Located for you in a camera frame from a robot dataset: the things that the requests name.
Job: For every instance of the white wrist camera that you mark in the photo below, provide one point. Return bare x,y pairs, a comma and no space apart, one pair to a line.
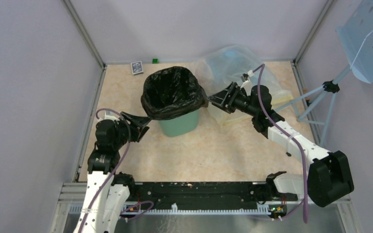
245,78
109,117

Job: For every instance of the blue playing card deck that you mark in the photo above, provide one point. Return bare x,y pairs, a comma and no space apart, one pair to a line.
137,67

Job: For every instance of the clear plastic bag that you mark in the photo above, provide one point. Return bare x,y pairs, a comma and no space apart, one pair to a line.
218,69

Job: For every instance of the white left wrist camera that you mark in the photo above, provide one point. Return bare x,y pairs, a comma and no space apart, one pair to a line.
109,117

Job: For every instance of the black trash bag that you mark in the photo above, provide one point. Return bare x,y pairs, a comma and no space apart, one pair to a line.
172,92

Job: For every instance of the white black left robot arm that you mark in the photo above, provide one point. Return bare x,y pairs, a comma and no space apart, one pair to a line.
107,190

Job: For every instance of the light blue tripod stand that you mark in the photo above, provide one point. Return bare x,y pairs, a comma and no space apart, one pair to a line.
316,96

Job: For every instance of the perforated light blue panel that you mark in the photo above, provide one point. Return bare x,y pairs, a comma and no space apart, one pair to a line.
356,37

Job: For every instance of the green plastic trash bin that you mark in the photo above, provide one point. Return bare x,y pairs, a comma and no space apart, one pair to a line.
180,125

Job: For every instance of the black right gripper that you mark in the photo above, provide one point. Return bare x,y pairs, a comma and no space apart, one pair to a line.
220,100

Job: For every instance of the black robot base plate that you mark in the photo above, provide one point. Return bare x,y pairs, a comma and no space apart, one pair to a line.
207,196

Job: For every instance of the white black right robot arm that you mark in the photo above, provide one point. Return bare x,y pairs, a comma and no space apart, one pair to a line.
326,175

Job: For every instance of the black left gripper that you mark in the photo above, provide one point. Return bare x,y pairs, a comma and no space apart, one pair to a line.
137,122

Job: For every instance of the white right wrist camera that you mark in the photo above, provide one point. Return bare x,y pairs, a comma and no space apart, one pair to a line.
245,78

